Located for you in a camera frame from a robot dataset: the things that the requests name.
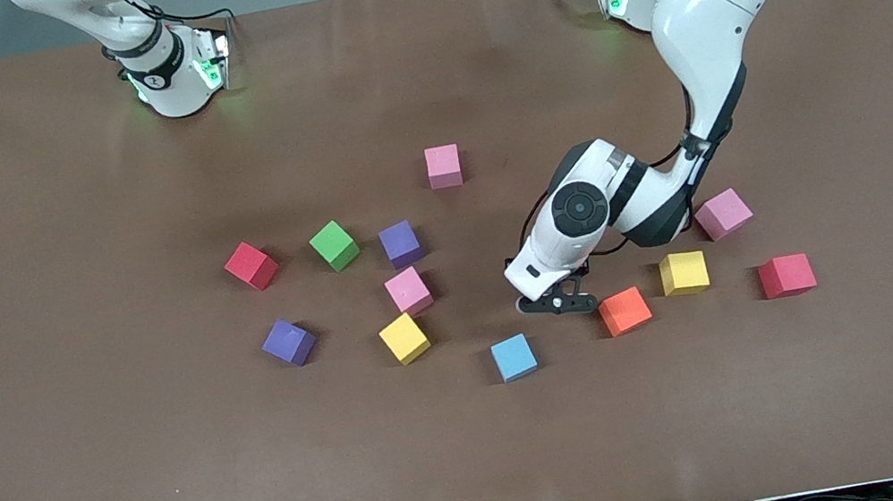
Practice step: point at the pink foam cube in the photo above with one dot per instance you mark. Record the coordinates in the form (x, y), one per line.
(443, 165)
(408, 290)
(724, 212)

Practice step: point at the purple foam cube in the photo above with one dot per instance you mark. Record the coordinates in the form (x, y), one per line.
(288, 341)
(400, 243)

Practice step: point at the yellow foam cube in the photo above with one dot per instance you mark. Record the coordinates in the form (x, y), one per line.
(683, 272)
(404, 337)

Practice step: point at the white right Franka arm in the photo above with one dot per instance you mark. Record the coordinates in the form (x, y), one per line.
(168, 79)

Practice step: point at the orange foam cube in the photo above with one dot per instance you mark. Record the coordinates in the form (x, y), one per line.
(624, 311)

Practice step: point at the blue foam cube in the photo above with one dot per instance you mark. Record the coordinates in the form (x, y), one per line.
(513, 356)

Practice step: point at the red foam cube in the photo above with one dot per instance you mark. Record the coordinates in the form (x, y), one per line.
(786, 274)
(249, 265)

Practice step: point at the green foam cube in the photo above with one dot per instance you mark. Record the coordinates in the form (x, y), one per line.
(333, 244)

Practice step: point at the brown table mat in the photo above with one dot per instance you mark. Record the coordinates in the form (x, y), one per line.
(176, 477)

